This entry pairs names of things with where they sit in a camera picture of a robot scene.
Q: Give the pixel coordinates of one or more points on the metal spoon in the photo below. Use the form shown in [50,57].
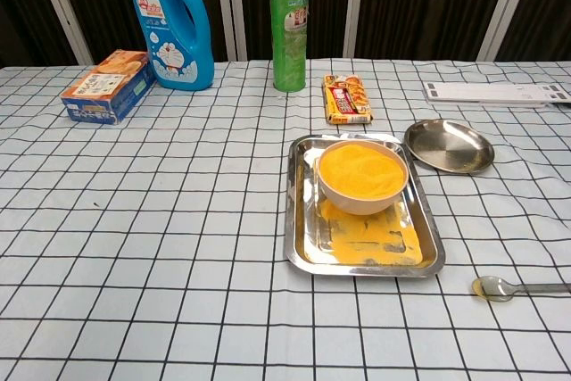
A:
[490,287]

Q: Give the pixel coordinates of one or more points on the rectangular steel tray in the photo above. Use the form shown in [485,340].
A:
[296,202]

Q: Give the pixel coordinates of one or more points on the yellow snack packet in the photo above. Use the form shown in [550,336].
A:
[348,100]

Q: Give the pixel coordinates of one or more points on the white black checkered tablecloth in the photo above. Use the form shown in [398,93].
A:
[178,220]

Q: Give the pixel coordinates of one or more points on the green chips can red lid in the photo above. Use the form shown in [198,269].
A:
[290,42]

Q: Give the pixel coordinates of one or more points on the blue detergent bottle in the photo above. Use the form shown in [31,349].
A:
[169,64]

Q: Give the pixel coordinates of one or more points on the round steel plate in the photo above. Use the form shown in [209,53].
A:
[450,146]

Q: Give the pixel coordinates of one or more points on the orange blue biscuit box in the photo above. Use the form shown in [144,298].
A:
[107,86]

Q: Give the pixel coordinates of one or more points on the white plastic strip grey ends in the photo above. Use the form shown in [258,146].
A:
[490,100]
[490,88]

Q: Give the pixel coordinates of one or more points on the white partition frame post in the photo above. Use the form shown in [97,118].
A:
[506,6]
[237,6]
[354,6]
[225,6]
[62,10]

